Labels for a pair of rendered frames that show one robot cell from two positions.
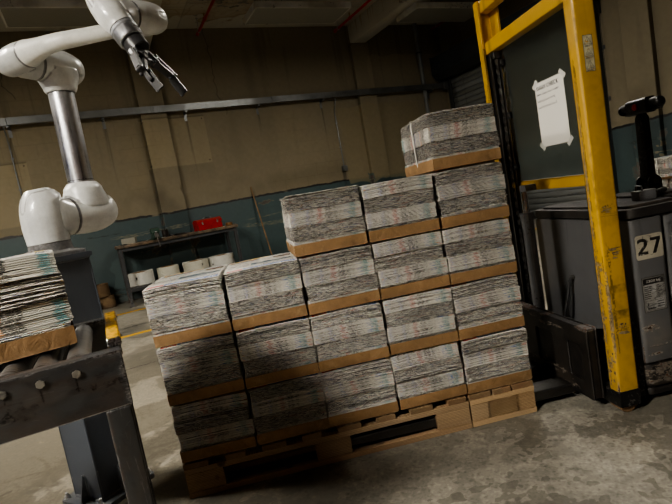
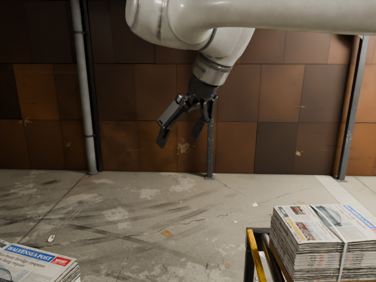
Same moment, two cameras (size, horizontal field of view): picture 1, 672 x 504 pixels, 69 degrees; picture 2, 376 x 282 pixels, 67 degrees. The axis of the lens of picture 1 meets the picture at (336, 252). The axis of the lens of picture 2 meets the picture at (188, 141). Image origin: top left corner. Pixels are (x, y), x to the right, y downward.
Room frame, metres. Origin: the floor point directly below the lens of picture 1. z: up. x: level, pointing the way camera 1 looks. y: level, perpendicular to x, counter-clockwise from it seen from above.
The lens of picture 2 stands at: (2.38, 0.84, 1.71)
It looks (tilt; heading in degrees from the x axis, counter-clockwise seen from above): 17 degrees down; 208
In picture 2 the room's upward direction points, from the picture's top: straight up
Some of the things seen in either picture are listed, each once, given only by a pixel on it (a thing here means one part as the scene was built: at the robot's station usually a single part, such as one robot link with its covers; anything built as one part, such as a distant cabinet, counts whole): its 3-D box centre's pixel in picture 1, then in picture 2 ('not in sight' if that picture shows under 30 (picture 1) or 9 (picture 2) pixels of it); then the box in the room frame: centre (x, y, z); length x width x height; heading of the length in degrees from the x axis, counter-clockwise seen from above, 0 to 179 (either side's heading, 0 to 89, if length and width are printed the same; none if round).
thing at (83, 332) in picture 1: (81, 347); (273, 266); (1.23, 0.68, 0.77); 0.47 x 0.05 x 0.05; 25
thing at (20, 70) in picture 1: (17, 60); not in sight; (2.01, 1.09, 1.77); 0.18 x 0.14 x 0.13; 62
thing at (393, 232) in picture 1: (392, 228); not in sight; (2.10, -0.26, 0.86); 0.38 x 0.29 x 0.04; 7
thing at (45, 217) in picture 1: (45, 215); not in sight; (1.98, 1.11, 1.17); 0.18 x 0.16 x 0.22; 152
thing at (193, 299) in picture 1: (312, 349); not in sight; (2.04, 0.17, 0.42); 1.17 x 0.39 x 0.83; 97
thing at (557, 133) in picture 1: (540, 103); not in sight; (2.20, -1.00, 1.27); 0.57 x 0.01 x 0.65; 7
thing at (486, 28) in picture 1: (509, 178); not in sight; (2.52, -0.94, 0.97); 0.09 x 0.09 x 1.75; 7
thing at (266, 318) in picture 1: (313, 353); not in sight; (2.04, 0.17, 0.40); 1.16 x 0.38 x 0.51; 97
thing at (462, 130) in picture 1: (464, 263); not in sight; (2.14, -0.55, 0.65); 0.39 x 0.30 x 1.29; 7
